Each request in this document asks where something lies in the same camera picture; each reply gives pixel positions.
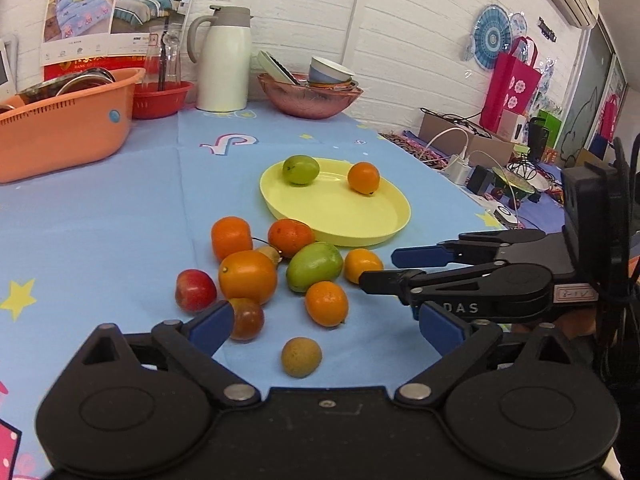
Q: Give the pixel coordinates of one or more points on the bedding poster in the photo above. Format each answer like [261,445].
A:
[79,33]

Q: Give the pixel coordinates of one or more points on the small green mango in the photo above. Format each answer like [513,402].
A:
[300,170]

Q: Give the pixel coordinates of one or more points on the back right tangerine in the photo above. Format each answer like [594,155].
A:
[289,236]

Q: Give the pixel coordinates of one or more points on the orange plastic basket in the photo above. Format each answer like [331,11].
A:
[69,130]

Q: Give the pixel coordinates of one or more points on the cardboard box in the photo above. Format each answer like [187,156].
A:
[450,139]

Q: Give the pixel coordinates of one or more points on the metal bowl in basket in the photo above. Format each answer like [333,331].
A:
[72,82]

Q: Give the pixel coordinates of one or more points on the yellow plastic plate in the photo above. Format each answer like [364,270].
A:
[335,212]

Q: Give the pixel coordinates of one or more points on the large green mango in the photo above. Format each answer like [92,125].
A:
[314,263]

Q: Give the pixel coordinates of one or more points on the pink gift bag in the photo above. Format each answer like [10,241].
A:
[512,85]

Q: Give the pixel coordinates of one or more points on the small brown longan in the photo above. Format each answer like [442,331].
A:
[271,253]

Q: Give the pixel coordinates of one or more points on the blue star tablecloth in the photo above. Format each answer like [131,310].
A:
[105,242]

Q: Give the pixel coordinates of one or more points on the white appliance with screen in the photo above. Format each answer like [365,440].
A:
[8,66]

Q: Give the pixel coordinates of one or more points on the pink glass bowl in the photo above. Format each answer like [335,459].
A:
[308,102]

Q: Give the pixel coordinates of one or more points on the white tilted dish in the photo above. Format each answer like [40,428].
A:
[275,69]

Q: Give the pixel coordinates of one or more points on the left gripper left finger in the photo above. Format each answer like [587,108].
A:
[190,347]

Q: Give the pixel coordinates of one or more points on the dark red plum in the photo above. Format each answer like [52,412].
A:
[249,319]

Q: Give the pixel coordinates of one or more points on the yellow-orange small orange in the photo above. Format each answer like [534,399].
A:
[360,260]

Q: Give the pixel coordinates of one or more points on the orange on plate right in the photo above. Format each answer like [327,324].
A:
[363,178]

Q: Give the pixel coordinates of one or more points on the large orange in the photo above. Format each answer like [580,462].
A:
[248,274]

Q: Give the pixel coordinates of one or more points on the red plastic basket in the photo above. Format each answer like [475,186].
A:
[151,103]

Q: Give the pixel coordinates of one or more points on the white power strip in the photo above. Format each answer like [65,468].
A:
[495,215]

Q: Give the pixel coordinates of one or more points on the blue round wall fan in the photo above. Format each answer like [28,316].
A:
[490,36]

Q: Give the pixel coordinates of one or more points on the stacked ceramic bowls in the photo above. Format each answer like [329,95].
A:
[326,74]

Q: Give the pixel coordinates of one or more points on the back left tangerine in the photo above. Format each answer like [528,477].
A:
[230,235]

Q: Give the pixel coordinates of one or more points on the white charger plug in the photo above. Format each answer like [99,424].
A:
[457,170]

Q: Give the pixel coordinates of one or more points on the small orange tangerine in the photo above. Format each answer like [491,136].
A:
[327,304]

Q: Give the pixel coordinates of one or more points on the red apple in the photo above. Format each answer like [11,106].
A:
[195,290]

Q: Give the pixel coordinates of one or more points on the white thermos jug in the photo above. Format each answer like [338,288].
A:
[220,45]

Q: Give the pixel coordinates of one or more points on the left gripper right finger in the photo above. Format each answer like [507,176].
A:
[463,347]

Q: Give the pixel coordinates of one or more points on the glass pitcher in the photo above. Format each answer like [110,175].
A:
[162,60]

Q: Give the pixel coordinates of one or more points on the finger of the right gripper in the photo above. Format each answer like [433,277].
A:
[389,283]
[422,257]

